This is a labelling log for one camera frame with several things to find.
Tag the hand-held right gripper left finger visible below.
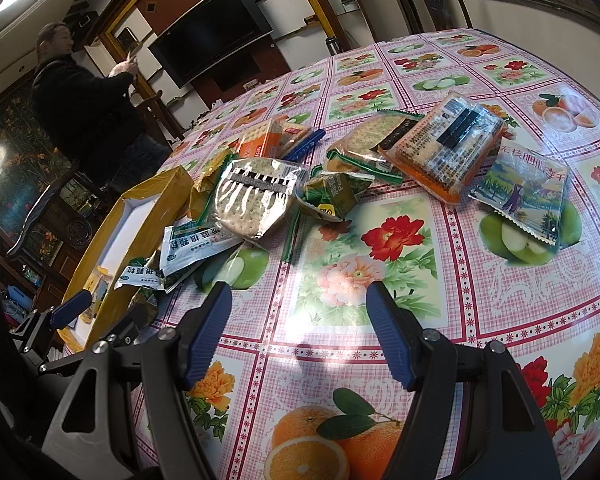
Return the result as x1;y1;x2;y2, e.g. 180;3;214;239
40;281;236;480

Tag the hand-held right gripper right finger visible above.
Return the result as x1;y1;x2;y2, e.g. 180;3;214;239
366;281;563;480

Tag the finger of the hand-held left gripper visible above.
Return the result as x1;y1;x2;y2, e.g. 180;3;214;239
37;317;141;376
10;290;93;356

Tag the white green snack packet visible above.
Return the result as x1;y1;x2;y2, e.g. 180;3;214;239
114;255;168;293
160;220;243;278

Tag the yellow cardboard box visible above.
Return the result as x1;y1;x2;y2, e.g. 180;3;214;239
55;166;193;356

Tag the clear round cracker packet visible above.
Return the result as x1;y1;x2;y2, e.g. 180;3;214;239
212;156;311;241

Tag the gold snack packet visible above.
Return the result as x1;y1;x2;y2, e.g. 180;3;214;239
189;147;238;221

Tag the small green snack packet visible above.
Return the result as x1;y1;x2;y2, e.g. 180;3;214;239
300;162;376;223

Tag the landscape print snack packet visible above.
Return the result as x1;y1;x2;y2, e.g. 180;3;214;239
467;145;572;251

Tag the floral fruit print tablecloth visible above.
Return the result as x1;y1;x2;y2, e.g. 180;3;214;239
62;27;600;480

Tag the large orange cracker pack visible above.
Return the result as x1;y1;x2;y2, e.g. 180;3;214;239
377;91;506;204

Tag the small orange cracker packet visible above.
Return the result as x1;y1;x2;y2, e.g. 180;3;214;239
236;115;313;161

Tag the green cracker packet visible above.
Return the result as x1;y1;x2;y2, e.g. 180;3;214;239
326;110;426;183

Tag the blue stick packet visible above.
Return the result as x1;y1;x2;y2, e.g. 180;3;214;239
285;129;327;162

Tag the black flat television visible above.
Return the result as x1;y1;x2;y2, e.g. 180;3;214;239
147;0;273;90

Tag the flower wall painting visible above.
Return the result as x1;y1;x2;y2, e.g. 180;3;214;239
0;80;76;241

